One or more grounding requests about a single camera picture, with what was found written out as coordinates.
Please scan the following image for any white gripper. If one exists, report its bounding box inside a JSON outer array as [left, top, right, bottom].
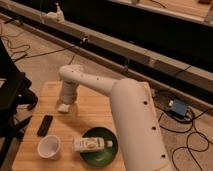
[[58, 84, 77, 113]]

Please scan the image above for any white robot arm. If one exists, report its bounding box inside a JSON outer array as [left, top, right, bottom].
[[59, 65, 173, 171]]

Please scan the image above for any white paper cup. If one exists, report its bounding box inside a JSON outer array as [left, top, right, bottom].
[[37, 135, 61, 160]]

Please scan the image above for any white milk carton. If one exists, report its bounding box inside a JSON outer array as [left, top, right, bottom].
[[73, 137, 113, 153]]

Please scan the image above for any black chair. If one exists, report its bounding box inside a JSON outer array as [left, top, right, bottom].
[[0, 39, 38, 169]]

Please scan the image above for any green plate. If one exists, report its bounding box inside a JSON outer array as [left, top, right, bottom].
[[80, 127, 118, 167]]

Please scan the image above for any blue power box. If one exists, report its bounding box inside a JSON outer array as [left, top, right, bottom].
[[169, 99, 189, 119]]

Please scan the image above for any white object on rail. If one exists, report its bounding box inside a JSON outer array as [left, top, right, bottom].
[[45, 4, 65, 22]]

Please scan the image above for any metal rail beam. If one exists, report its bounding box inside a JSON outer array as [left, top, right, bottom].
[[0, 0, 213, 93]]

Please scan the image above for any black floor cable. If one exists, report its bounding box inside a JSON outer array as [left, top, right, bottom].
[[157, 108, 213, 171]]

